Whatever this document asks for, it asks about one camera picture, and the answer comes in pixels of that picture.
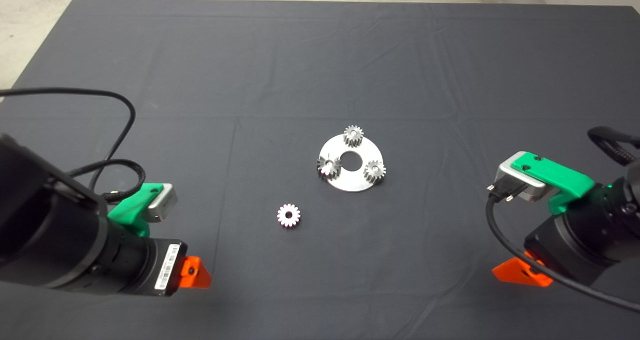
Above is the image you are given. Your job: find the round metal plate with hole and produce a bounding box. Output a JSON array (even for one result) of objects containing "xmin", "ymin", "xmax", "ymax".
[{"xmin": 318, "ymin": 133, "xmax": 384, "ymax": 193}]

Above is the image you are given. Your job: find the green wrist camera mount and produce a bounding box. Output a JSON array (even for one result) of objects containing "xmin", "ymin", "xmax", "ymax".
[
  {"xmin": 510, "ymin": 151, "xmax": 596, "ymax": 215},
  {"xmin": 107, "ymin": 183, "xmax": 164, "ymax": 238}
]

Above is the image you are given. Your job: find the dark grey table cloth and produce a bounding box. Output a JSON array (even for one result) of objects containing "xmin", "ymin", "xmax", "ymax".
[{"xmin": 0, "ymin": 0, "xmax": 640, "ymax": 340}]

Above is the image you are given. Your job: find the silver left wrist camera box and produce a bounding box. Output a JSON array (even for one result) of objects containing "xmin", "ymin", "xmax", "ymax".
[{"xmin": 146, "ymin": 184, "xmax": 179, "ymax": 224}]

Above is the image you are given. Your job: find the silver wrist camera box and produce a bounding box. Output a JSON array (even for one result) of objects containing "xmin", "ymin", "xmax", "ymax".
[
  {"xmin": 146, "ymin": 184, "xmax": 179, "ymax": 224},
  {"xmin": 496, "ymin": 152, "xmax": 558, "ymax": 202}
]

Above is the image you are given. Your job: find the braided black left arm cable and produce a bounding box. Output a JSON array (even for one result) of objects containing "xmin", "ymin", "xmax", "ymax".
[{"xmin": 67, "ymin": 159, "xmax": 147, "ymax": 204}]

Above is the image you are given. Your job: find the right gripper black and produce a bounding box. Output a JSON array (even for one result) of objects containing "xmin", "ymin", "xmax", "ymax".
[{"xmin": 492, "ymin": 214, "xmax": 621, "ymax": 287}]

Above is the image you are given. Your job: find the small steel spur gear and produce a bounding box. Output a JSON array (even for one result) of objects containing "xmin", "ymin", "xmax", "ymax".
[
  {"xmin": 277, "ymin": 203, "xmax": 302, "ymax": 227},
  {"xmin": 363, "ymin": 160, "xmax": 387, "ymax": 184},
  {"xmin": 343, "ymin": 125, "xmax": 364, "ymax": 148}
]

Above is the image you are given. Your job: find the green right wrist camera mount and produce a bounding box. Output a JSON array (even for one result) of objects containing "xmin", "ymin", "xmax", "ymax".
[{"xmin": 510, "ymin": 151, "xmax": 596, "ymax": 215}]

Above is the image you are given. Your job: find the green left wrist camera mount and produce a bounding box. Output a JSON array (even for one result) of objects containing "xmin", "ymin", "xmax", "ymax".
[{"xmin": 107, "ymin": 183, "xmax": 164, "ymax": 238}]

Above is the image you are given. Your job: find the thick black right camera cable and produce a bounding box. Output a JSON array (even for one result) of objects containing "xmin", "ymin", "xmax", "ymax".
[{"xmin": 486, "ymin": 177, "xmax": 640, "ymax": 314}]

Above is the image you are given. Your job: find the large dark steel gear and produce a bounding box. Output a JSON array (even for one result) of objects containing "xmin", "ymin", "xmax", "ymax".
[{"xmin": 317, "ymin": 155, "xmax": 343, "ymax": 179}]

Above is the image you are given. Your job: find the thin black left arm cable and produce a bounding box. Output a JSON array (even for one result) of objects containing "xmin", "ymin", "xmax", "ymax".
[{"xmin": 0, "ymin": 88, "xmax": 137, "ymax": 193}]

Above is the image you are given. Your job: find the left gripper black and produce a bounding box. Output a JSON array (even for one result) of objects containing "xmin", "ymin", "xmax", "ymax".
[{"xmin": 142, "ymin": 238, "xmax": 213, "ymax": 297}]

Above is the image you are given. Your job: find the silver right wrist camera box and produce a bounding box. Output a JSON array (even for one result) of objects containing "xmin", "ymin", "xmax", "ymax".
[{"xmin": 496, "ymin": 152, "xmax": 558, "ymax": 202}]

